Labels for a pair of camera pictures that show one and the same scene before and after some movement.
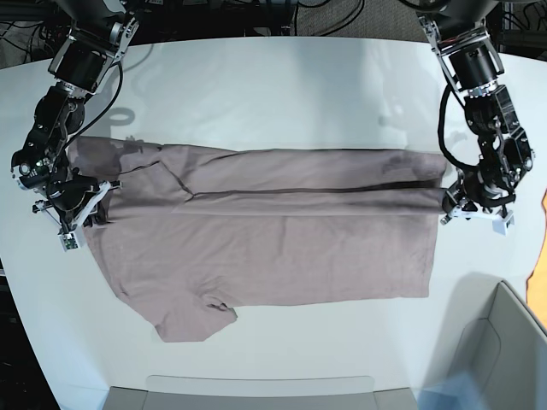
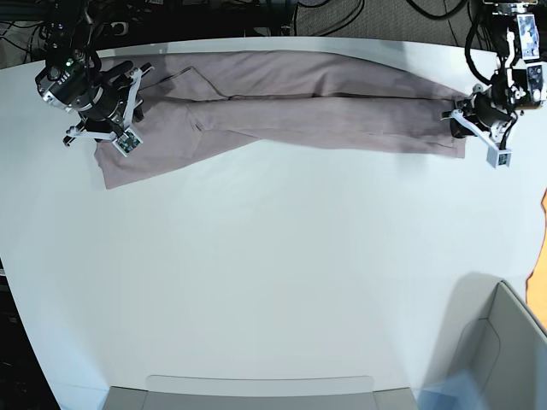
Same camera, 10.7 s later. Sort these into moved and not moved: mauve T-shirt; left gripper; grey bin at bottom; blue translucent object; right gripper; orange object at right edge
Moved: right gripper; left gripper; mauve T-shirt
Not moved: grey bin at bottom; blue translucent object; orange object at right edge
